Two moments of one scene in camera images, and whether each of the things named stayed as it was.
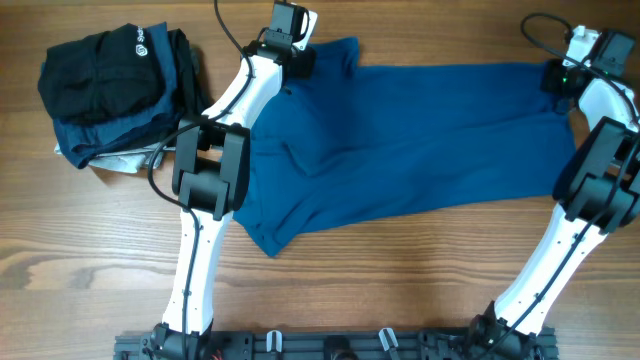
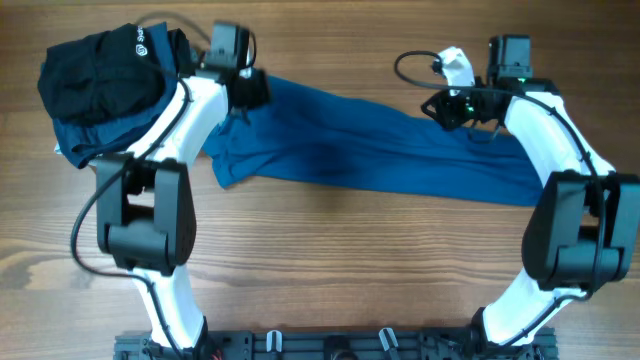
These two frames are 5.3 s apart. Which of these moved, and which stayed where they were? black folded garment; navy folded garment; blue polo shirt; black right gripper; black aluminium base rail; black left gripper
Moved: black left gripper; blue polo shirt; black right gripper
Stayed: black aluminium base rail; navy folded garment; black folded garment
